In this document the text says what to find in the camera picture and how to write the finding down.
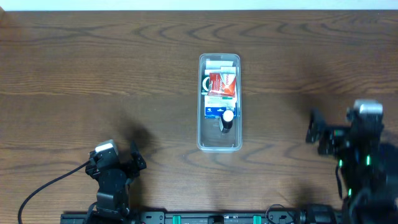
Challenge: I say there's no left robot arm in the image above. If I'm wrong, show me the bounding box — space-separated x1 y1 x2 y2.
83 139 147 223

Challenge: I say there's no black mounting rail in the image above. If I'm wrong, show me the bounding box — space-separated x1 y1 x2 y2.
60 208 343 224

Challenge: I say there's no dark bottle white cap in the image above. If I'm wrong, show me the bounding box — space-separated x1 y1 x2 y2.
219 110 234 133

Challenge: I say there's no white green medicine box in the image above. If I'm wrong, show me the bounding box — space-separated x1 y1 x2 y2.
220 67 237 75

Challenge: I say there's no green square box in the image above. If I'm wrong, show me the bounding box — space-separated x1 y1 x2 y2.
201 76 210 95

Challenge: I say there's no red Panadol box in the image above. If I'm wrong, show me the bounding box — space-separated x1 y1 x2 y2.
208 73 236 96

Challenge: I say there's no blue medicine box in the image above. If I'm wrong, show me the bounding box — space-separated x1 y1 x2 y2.
204 96 237 118

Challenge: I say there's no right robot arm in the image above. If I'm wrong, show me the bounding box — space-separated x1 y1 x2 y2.
305 108 397 224

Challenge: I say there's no left black cable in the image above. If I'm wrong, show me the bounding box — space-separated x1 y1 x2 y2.
17 160 93 224

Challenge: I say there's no clear plastic container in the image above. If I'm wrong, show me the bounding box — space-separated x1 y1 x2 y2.
197 54 243 152

